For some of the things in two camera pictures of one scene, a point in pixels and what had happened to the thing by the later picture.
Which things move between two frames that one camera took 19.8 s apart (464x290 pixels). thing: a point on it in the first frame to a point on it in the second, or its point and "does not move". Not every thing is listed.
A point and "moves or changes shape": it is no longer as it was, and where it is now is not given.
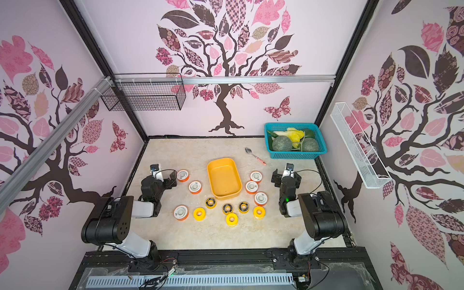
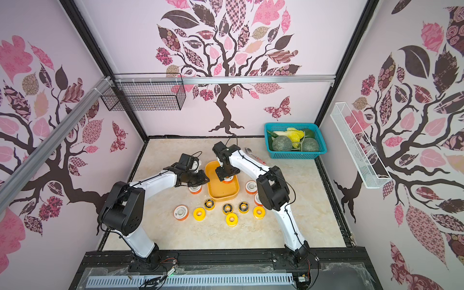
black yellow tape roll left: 211,203 does not move
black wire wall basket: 147,96 does not move
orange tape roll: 183,175 moves or changes shape
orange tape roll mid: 195,187 does not move
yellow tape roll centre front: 232,224 does not move
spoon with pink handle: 248,150 does not move
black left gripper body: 165,184 to 193,179
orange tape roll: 256,176 moves or changes shape
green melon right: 310,144 does not move
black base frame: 338,270 does not move
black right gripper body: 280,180 to 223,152
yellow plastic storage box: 224,178 does not move
